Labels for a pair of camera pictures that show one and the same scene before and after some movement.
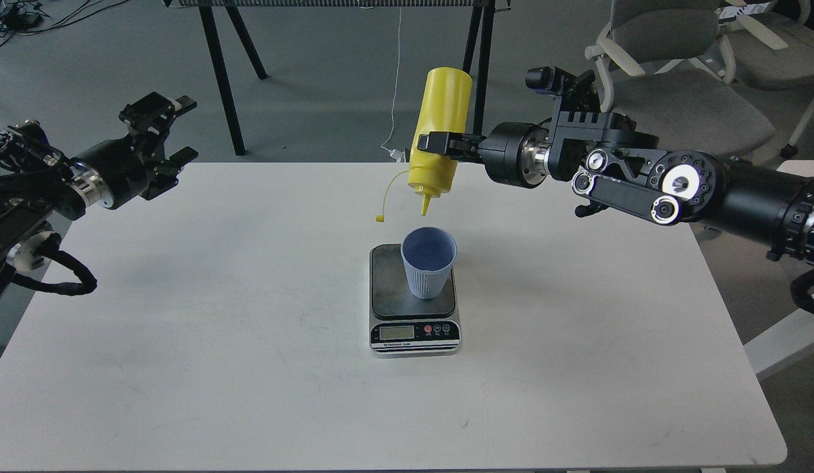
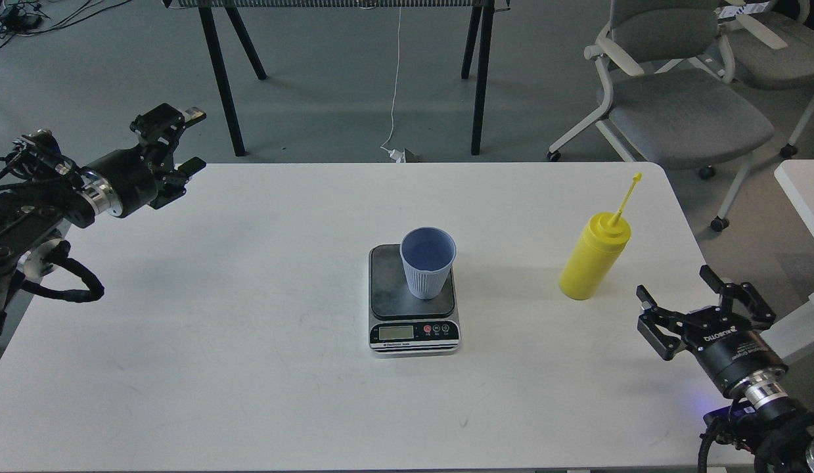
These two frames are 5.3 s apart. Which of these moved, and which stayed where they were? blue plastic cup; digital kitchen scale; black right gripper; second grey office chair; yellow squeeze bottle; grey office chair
Moved: black right gripper; yellow squeeze bottle
Stayed: digital kitchen scale; second grey office chair; grey office chair; blue plastic cup
